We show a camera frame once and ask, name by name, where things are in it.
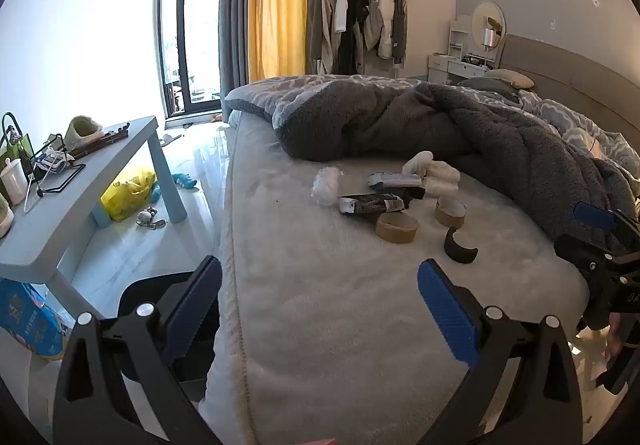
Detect white table lamp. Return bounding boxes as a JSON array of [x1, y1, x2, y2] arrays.
[[481, 27, 501, 68]]

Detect rolled white cloth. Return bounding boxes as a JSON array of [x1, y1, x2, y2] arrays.
[[402, 151, 434, 176]]

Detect person's right hand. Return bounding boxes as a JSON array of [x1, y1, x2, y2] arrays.
[[606, 312, 625, 360]]

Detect cream sock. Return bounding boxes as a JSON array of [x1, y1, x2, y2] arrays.
[[429, 160, 461, 184], [423, 178, 459, 198]]

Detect blue plush toy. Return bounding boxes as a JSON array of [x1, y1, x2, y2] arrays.
[[150, 172, 199, 204]]

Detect black wire rack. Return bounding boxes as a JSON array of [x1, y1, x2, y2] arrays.
[[29, 132, 87, 194]]

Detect beige headboard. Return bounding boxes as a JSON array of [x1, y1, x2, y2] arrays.
[[497, 35, 640, 136]]

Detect green bag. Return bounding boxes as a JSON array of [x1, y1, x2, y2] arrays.
[[0, 112, 36, 176]]

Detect white bed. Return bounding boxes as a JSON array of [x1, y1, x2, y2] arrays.
[[200, 90, 640, 445]]

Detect green fuzzy slipper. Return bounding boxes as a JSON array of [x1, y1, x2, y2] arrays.
[[0, 195, 14, 239]]

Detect grey plush keychain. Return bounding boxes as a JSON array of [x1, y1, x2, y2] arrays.
[[136, 207, 166, 230]]

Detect yellow plastic bag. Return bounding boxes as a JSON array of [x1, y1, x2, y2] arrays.
[[100, 168, 158, 224]]

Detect dark wooden flute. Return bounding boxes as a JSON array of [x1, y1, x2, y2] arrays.
[[67, 122, 131, 159]]

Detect white vanity table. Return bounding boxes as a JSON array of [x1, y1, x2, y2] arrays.
[[426, 20, 490, 86]]

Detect brown tape roll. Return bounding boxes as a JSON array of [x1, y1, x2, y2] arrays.
[[375, 212, 420, 244]]

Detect grey fleece blanket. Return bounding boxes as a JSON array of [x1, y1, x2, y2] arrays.
[[224, 74, 640, 248]]

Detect black tape roll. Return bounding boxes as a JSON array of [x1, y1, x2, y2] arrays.
[[444, 227, 479, 265]]

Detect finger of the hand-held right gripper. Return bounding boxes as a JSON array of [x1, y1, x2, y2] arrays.
[[553, 233, 640, 282], [573, 201, 640, 248]]

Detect clear bubble wrap wad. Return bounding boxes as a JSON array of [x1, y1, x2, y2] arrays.
[[311, 166, 342, 204]]

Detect black framed glass door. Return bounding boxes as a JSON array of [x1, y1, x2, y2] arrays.
[[154, 0, 227, 122]]

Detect dark snack wrapper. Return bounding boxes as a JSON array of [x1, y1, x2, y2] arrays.
[[339, 193, 406, 216]]

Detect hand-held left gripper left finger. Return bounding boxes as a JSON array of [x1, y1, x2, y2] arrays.
[[52, 255, 223, 445]]

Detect round wall mirror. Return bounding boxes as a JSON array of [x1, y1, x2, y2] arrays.
[[471, 1, 507, 52]]

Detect beige pillow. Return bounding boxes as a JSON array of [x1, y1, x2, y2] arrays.
[[482, 69, 536, 90]]

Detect cardboard tape core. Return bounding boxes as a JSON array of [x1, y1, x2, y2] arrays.
[[434, 197, 467, 229]]

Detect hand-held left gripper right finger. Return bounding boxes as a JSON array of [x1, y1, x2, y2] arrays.
[[417, 259, 583, 445]]

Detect blue printed box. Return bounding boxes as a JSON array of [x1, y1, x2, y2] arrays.
[[0, 277, 77, 362]]

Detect grey curtain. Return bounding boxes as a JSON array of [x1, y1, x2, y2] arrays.
[[218, 0, 252, 92]]

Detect beige slipper on table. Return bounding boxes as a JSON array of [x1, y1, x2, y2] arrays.
[[65, 116, 105, 152]]

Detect light blue table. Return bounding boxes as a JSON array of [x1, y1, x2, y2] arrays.
[[0, 115, 188, 322]]

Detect yellow curtain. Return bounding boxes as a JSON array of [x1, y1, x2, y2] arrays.
[[247, 0, 312, 84]]

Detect white cup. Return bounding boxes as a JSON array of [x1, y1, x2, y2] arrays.
[[0, 160, 29, 206]]

